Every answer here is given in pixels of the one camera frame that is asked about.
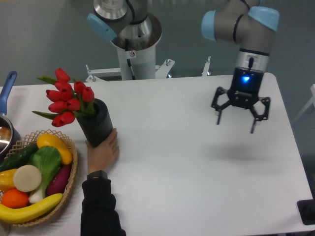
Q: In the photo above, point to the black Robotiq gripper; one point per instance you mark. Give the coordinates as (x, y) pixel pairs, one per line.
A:
(246, 88)

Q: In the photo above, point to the dark grey ribbed vase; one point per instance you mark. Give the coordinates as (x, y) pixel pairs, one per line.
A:
(96, 129)

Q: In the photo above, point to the red tulip bouquet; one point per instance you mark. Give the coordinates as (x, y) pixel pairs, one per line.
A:
(69, 102)

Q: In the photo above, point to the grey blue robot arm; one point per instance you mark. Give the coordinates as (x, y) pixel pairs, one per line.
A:
(243, 22)

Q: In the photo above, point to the black sleeved forearm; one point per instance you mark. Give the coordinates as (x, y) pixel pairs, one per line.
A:
(99, 217)

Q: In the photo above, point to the person's hand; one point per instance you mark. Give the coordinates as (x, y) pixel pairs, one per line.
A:
(103, 155)

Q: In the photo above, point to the black device at edge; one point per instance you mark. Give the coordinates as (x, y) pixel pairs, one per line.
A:
(307, 211)

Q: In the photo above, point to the yellow squash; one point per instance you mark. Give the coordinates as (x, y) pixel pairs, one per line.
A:
(47, 139)

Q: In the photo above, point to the purple sweet potato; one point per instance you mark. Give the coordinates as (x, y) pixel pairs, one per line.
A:
(58, 184)

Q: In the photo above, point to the green bok choy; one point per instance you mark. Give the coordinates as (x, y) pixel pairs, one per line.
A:
(48, 160)

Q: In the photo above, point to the woven wicker basket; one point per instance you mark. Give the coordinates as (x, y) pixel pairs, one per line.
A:
(31, 139)

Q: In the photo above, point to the beige round disc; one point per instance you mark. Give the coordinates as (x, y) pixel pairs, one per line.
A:
(27, 178)

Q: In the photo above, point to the green cucumber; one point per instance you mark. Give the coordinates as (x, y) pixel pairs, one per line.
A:
(19, 158)

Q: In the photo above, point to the yellow bell pepper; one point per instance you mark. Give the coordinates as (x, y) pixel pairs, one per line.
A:
(6, 180)

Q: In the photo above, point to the orange fruit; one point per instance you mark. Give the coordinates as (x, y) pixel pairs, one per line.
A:
(15, 198)

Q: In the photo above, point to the yellow banana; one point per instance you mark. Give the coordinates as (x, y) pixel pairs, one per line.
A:
(29, 213)

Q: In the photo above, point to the white frame at right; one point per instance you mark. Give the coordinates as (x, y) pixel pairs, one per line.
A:
(308, 108)

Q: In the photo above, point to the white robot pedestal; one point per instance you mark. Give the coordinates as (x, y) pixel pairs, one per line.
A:
(136, 49)

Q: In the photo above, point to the blue handled saucepan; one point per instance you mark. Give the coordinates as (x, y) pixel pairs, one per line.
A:
(8, 134)

